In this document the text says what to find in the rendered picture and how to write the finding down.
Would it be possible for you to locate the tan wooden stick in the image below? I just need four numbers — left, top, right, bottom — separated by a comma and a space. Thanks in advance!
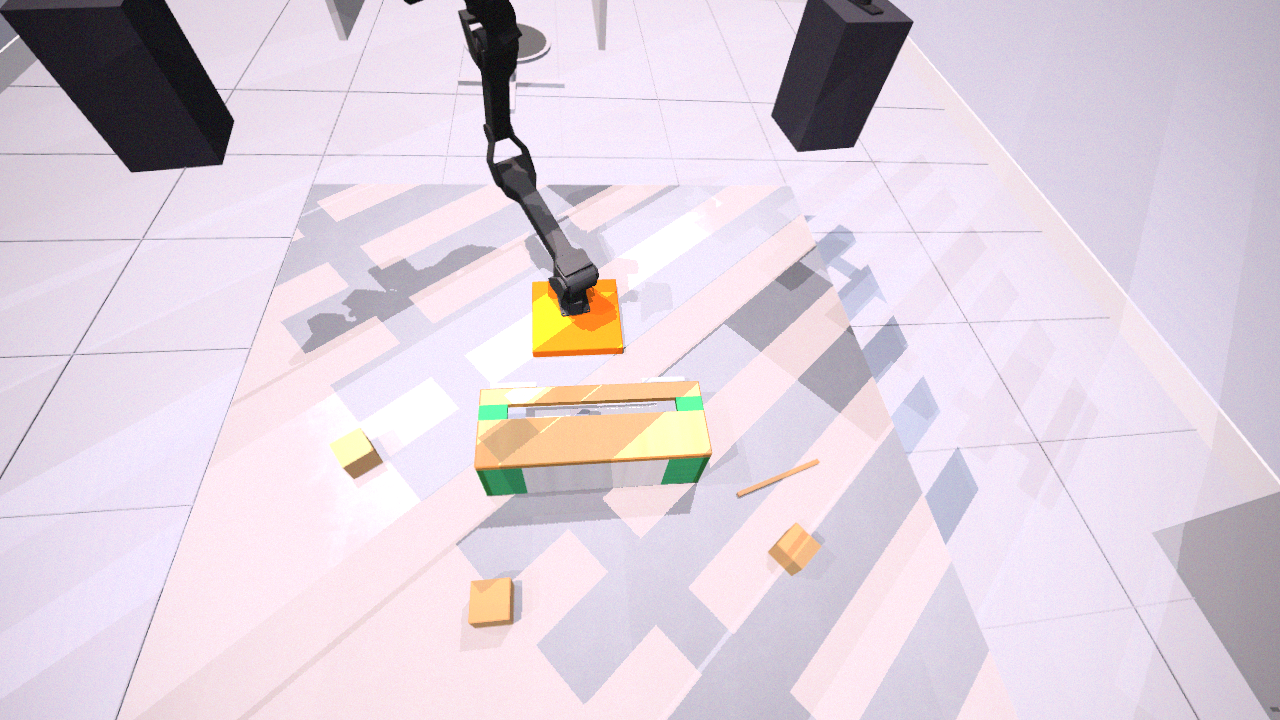
737, 459, 819, 497

